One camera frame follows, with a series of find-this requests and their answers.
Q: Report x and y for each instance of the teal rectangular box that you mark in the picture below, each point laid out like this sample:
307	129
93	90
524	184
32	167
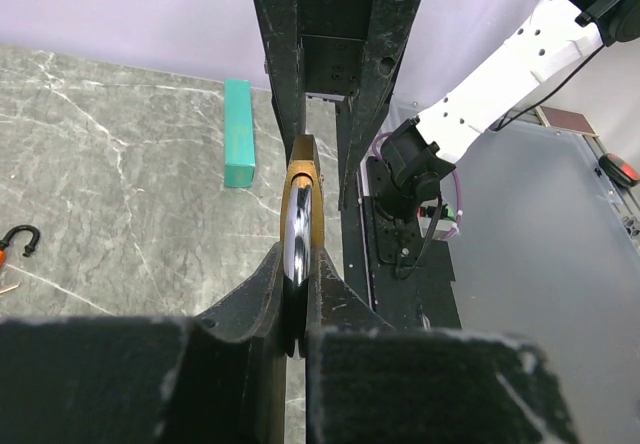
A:
239	143

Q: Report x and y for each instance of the large brass padlock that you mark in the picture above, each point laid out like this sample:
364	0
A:
302	226

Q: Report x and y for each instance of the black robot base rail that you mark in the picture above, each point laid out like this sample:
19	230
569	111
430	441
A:
385	264

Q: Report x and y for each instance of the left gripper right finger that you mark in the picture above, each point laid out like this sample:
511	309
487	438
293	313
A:
367	382

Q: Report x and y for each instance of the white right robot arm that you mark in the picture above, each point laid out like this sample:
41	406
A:
556	35

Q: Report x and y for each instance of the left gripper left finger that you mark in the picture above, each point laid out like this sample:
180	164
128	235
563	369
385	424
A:
218	377

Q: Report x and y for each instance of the red black emergency button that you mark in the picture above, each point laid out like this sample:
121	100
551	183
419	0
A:
619	171

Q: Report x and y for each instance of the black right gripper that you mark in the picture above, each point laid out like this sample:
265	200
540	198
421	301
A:
345	48

